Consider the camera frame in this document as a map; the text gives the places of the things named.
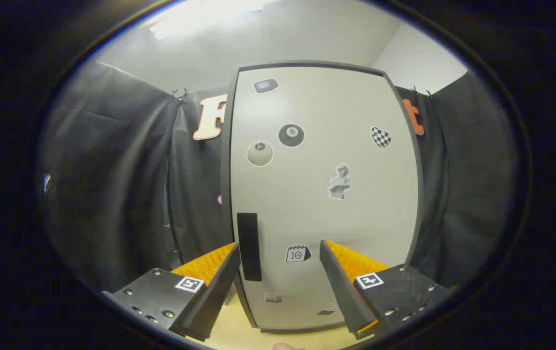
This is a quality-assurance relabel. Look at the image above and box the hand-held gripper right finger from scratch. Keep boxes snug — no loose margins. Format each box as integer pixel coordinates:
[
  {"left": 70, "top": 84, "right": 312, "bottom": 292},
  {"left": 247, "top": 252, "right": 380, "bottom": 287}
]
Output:
[{"left": 319, "top": 239, "right": 453, "bottom": 340}]

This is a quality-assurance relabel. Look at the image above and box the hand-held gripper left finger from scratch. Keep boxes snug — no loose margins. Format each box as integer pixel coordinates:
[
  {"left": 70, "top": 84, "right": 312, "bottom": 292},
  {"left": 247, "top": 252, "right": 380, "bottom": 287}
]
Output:
[{"left": 103, "top": 242, "right": 242, "bottom": 342}]

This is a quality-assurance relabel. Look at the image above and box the black door handle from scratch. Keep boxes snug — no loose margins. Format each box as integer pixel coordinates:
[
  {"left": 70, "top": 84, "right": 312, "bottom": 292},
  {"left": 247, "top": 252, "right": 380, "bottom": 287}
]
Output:
[{"left": 236, "top": 212, "right": 263, "bottom": 282}]

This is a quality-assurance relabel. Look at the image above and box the light grey cabinet door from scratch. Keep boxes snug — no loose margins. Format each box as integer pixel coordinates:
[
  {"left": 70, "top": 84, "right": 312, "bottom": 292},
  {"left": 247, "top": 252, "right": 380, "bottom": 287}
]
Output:
[{"left": 229, "top": 66, "right": 419, "bottom": 329}]

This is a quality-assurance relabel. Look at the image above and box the dark grey cabinet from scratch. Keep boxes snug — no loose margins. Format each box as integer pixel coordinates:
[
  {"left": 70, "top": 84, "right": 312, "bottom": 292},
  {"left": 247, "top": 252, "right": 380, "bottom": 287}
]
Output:
[{"left": 220, "top": 61, "right": 424, "bottom": 333}]

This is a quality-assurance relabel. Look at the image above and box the black backdrop cloth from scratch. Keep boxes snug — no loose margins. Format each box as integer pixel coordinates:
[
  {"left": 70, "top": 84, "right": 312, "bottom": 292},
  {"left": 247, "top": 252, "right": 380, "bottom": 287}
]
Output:
[{"left": 39, "top": 61, "right": 519, "bottom": 297}]

